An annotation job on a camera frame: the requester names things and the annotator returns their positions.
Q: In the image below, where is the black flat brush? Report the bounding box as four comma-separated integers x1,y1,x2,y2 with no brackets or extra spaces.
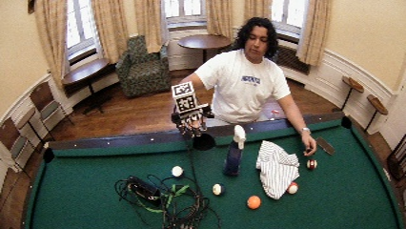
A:
314,135,337,156

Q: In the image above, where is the white striped cloth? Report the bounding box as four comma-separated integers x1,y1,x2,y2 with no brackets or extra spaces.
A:
256,139,302,200

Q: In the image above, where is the white marker cube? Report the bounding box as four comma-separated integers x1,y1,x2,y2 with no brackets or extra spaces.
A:
170,81,201,114

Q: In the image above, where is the red and white billiard ball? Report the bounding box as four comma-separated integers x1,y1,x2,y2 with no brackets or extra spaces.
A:
285,181,300,196

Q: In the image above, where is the dark blue spray bottle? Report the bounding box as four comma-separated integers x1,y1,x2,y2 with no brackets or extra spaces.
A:
222,124,248,177

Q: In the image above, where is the the person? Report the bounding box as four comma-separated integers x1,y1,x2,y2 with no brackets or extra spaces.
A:
178,16,318,157

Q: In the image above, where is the green pool table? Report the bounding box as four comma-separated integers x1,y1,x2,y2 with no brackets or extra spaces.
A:
23,111,406,229

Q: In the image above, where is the dark wooden rack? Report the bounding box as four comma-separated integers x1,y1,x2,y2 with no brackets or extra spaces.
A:
386,133,406,183

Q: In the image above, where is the orange billiard ball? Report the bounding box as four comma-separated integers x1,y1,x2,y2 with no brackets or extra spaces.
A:
246,195,262,211

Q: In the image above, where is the patterned green armchair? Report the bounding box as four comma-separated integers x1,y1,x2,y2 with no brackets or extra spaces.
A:
114,34,173,98

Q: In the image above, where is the black electronics box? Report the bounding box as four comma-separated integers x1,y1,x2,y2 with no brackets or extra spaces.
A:
125,176,162,206

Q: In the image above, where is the round wooden table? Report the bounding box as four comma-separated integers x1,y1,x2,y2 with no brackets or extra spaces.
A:
176,33,233,64

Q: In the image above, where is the dark radiator grille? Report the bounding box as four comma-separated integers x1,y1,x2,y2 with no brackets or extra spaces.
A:
273,45,311,76

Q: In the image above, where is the semicircular wooden side table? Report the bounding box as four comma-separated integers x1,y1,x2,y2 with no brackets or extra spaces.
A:
61,57,113,115

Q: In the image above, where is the beige curtain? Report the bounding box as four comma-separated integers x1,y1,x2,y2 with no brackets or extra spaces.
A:
294,0,334,67
35,0,72,85
204,0,234,40
91,0,130,64
133,0,165,54
242,0,273,25

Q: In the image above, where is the wooden chair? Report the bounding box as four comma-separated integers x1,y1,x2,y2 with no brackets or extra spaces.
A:
28,80,73,141
0,116,44,180

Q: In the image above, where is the window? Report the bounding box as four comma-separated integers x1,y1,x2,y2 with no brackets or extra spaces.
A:
161,0,209,29
269,0,310,41
65,0,103,62

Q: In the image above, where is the green strap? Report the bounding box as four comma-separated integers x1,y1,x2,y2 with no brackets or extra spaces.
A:
134,184,192,214

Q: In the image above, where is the small wall-mounted wooden table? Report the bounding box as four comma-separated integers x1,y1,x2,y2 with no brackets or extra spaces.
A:
363,94,390,133
331,75,366,113

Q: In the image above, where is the tangle of black cables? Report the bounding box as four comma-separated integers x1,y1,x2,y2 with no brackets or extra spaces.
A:
113,136,224,229

